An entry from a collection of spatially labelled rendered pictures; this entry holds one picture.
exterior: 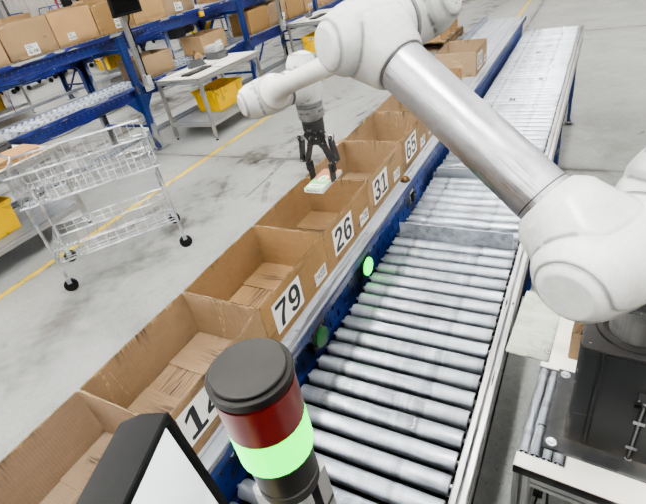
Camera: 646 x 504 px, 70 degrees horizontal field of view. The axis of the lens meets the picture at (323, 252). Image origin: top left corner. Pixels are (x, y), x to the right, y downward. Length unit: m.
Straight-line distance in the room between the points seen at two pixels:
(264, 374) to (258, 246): 1.50
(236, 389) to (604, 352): 0.93
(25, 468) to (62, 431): 0.10
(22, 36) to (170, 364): 5.05
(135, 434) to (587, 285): 0.59
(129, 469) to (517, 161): 0.69
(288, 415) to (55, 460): 1.13
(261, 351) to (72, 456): 1.15
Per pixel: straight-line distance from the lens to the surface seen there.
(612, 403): 1.22
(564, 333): 1.61
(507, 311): 1.68
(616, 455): 1.36
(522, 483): 1.36
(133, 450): 0.43
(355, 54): 0.94
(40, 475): 1.38
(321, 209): 2.03
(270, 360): 0.27
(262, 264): 1.78
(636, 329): 1.11
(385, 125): 2.64
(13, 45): 6.10
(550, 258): 0.76
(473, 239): 1.97
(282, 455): 0.30
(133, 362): 1.42
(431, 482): 1.27
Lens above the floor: 1.85
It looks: 33 degrees down
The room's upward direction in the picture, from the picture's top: 12 degrees counter-clockwise
